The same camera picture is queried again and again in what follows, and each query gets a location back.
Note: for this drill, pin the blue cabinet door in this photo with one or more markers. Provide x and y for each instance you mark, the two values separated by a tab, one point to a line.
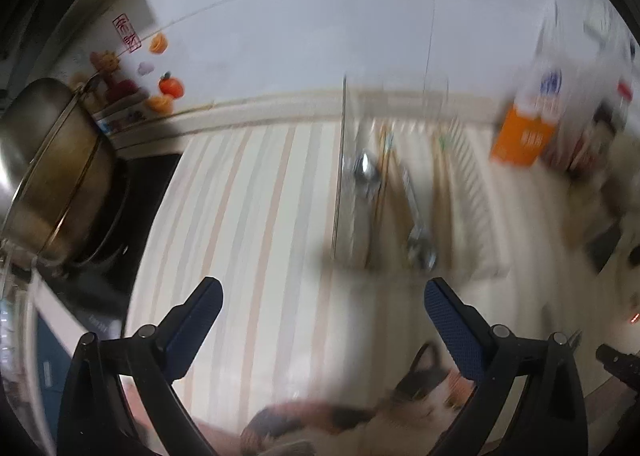
47	356

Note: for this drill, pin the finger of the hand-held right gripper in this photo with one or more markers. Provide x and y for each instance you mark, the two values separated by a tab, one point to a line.
620	363

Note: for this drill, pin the clear plastic bag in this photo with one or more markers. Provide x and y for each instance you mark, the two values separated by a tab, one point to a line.
547	36

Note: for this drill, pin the black wok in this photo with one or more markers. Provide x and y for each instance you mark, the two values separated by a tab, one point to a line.
110	216

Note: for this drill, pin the colourful wall stickers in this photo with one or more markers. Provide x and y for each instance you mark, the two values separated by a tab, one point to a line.
170	86

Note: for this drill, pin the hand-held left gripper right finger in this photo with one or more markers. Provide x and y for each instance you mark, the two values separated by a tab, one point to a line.
452	326

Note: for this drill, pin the brown lidded spice jar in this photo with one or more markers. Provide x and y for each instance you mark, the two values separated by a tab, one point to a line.
597	136

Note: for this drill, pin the range hood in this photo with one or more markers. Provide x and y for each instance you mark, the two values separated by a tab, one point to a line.
60	1

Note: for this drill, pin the clear plastic organizer bin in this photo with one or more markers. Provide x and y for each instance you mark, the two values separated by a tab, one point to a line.
470	186

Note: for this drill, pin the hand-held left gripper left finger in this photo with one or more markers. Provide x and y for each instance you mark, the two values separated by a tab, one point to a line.
197	321

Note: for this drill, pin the striped cat print mat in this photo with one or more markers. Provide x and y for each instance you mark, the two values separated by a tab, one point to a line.
250	236

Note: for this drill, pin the black gas stove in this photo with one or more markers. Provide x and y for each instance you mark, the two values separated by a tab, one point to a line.
150	196

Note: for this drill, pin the stainless steel pot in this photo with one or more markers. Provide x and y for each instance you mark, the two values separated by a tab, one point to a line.
45	161

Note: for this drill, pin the steel spoon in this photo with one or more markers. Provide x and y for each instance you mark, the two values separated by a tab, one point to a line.
367	169
422	251

